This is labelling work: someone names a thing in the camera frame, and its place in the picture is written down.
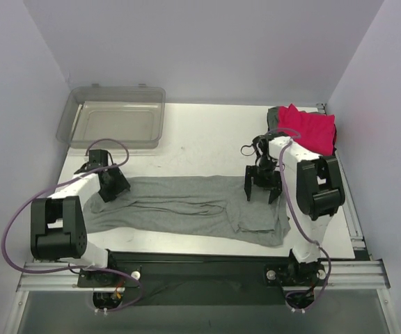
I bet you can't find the grey t-shirt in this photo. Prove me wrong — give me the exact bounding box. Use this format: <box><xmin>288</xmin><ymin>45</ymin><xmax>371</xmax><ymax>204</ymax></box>
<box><xmin>83</xmin><ymin>175</ymin><xmax>290</xmax><ymax>248</ymax></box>
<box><xmin>267</xmin><ymin>106</ymin><xmax>280</xmax><ymax>132</ymax></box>

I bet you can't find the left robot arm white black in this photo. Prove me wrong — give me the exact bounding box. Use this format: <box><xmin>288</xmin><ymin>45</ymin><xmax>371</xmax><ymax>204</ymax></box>
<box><xmin>31</xmin><ymin>166</ymin><xmax>130</xmax><ymax>287</ymax></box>

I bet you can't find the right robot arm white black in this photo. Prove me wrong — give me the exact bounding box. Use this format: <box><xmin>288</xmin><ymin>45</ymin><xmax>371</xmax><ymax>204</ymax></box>
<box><xmin>244</xmin><ymin>133</ymin><xmax>345</xmax><ymax>284</ymax></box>

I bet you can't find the folded grey t-shirt in stack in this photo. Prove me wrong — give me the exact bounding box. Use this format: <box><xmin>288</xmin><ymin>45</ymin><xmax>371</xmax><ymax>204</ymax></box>
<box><xmin>267</xmin><ymin>106</ymin><xmax>280</xmax><ymax>132</ymax></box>

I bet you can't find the folded magenta t-shirt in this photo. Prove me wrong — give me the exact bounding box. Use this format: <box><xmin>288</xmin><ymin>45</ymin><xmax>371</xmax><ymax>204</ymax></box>
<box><xmin>278</xmin><ymin>104</ymin><xmax>335</xmax><ymax>156</ymax></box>

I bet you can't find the clear plastic bin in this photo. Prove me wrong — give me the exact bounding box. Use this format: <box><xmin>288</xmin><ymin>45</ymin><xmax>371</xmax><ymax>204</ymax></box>
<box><xmin>56</xmin><ymin>84</ymin><xmax>166</xmax><ymax>150</ymax></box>

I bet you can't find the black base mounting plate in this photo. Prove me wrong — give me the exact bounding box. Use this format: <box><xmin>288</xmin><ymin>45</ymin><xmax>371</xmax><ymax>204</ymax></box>
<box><xmin>77</xmin><ymin>251</ymin><xmax>327</xmax><ymax>308</ymax></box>

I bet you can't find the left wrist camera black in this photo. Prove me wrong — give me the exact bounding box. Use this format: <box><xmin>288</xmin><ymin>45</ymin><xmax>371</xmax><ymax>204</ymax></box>
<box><xmin>74</xmin><ymin>149</ymin><xmax>113</xmax><ymax>174</ymax></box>

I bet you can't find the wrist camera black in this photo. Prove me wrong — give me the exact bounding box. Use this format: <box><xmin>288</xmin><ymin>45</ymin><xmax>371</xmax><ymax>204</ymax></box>
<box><xmin>251</xmin><ymin>135</ymin><xmax>269</xmax><ymax>158</ymax></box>
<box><xmin>74</xmin><ymin>149</ymin><xmax>113</xmax><ymax>174</ymax></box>

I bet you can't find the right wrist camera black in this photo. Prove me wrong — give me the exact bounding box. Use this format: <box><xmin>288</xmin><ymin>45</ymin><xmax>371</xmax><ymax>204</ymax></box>
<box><xmin>251</xmin><ymin>135</ymin><xmax>269</xmax><ymax>158</ymax></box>

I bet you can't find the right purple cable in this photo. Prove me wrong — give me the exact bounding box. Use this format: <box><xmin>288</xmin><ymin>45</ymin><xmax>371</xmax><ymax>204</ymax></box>
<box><xmin>265</xmin><ymin>128</ymin><xmax>333</xmax><ymax>309</ymax></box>

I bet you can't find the purple cable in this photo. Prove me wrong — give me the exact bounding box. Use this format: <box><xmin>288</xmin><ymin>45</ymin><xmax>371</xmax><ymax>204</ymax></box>
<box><xmin>265</xmin><ymin>128</ymin><xmax>333</xmax><ymax>309</ymax></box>
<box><xmin>1</xmin><ymin>138</ymin><xmax>144</xmax><ymax>310</ymax></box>

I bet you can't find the aluminium frame rail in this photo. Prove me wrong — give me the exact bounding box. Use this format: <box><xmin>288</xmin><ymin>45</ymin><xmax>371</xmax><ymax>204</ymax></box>
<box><xmin>17</xmin><ymin>262</ymin><xmax>94</xmax><ymax>292</ymax></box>

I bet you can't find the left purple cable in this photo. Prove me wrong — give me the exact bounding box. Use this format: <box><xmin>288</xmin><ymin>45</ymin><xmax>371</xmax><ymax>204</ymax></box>
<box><xmin>1</xmin><ymin>138</ymin><xmax>144</xmax><ymax>310</ymax></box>

